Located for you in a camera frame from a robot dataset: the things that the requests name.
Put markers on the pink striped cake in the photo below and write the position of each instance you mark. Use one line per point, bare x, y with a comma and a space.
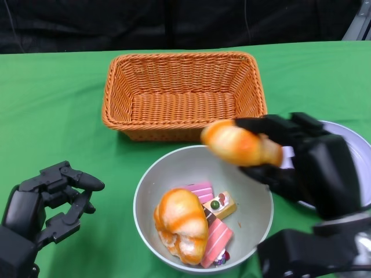
201, 191

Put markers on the orange striped bread roll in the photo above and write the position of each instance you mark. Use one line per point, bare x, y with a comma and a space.
237, 144
179, 214

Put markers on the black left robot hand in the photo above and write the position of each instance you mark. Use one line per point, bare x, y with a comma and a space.
20, 208

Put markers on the small purple berry cake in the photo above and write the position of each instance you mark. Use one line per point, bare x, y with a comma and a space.
221, 258

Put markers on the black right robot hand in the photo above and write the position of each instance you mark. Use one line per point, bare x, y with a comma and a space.
324, 173

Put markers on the green tablecloth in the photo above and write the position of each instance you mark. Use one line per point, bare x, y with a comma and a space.
43, 101

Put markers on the yellow cake with fruit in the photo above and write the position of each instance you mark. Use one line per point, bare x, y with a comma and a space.
224, 207

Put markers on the chocolate brown layer cake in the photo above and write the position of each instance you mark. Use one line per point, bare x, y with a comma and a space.
209, 215

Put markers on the lilac plate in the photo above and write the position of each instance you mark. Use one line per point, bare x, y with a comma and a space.
350, 136

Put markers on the orange wicker basket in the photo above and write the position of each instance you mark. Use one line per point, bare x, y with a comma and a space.
182, 107

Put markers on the grey-green bowl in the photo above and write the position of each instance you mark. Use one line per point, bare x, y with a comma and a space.
174, 165

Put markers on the grey metal frame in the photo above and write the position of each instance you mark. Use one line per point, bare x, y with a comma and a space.
358, 26

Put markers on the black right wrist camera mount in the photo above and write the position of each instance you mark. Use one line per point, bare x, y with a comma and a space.
301, 252

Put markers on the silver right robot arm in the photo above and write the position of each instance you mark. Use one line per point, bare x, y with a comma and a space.
363, 243

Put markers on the coral pink layer cake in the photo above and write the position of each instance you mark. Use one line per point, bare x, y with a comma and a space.
217, 240

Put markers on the black backdrop cloth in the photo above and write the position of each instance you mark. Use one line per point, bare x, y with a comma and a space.
145, 26

